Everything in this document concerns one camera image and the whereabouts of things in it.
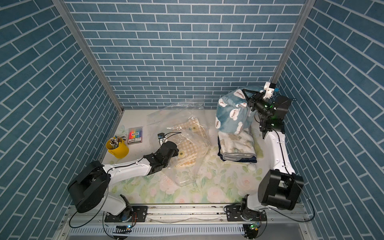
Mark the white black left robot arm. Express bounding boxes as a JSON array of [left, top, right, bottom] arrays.
[[68, 141, 179, 222]]

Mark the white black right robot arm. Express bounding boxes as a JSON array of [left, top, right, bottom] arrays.
[[237, 88, 304, 222]]

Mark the yellow pen cup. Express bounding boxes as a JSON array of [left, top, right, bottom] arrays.
[[106, 137, 129, 159]]

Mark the aluminium corner post left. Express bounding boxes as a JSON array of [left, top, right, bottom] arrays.
[[52, 0, 124, 115]]

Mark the aluminium corner post right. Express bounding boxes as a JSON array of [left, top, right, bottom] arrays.
[[271, 0, 316, 84]]

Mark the pencils bundle in cup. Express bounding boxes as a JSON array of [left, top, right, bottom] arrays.
[[109, 136, 123, 150]]

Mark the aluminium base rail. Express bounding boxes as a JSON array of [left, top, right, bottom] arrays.
[[53, 204, 317, 240]]

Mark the clear plastic vacuum bag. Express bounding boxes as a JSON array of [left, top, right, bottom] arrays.
[[147, 103, 211, 187]]

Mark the teal happy bear blanket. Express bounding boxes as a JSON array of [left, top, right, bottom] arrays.
[[215, 86, 264, 134]]

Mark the navy blue star blanket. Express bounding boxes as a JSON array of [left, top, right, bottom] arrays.
[[218, 138, 257, 163]]

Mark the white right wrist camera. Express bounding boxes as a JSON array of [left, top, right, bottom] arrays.
[[263, 82, 276, 100]]

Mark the orange checked blanket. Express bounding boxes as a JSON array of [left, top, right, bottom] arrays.
[[169, 117, 211, 168]]

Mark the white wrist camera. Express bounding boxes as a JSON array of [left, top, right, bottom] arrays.
[[158, 133, 166, 145], [263, 82, 276, 100]]

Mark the highlighter pen pack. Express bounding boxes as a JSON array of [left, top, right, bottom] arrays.
[[127, 127, 143, 145]]

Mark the white bear print blanket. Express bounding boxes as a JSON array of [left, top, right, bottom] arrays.
[[218, 129, 257, 157]]

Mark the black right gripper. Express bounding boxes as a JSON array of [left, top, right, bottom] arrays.
[[241, 91, 270, 123]]

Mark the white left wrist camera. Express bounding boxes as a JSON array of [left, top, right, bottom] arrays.
[[158, 133, 166, 145]]

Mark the aluminium corner post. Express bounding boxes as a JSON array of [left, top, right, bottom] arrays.
[[52, 0, 124, 115], [271, 0, 316, 84]]

